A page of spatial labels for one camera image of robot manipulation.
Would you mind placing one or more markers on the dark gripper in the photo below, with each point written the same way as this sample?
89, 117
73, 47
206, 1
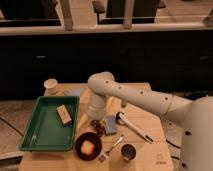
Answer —
100, 129

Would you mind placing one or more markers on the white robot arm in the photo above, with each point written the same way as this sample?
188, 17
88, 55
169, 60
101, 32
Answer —
195, 117

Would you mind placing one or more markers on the dark purple bowl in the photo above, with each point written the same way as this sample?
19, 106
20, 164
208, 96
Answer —
92, 137

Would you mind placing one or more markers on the yellow apple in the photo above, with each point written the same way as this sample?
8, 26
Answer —
87, 148

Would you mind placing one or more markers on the blue sponge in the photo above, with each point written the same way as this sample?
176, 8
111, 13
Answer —
110, 125

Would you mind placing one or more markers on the metal fork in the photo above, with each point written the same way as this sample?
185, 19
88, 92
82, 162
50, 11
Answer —
106, 154

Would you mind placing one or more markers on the wooden block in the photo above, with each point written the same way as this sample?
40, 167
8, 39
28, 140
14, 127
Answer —
64, 115

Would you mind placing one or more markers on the metal cup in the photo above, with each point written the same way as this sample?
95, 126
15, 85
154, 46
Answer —
128, 152

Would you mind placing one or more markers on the green plastic tray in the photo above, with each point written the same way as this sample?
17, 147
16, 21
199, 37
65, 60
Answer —
45, 131

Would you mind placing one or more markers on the white paper cup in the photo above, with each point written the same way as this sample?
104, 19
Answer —
51, 86

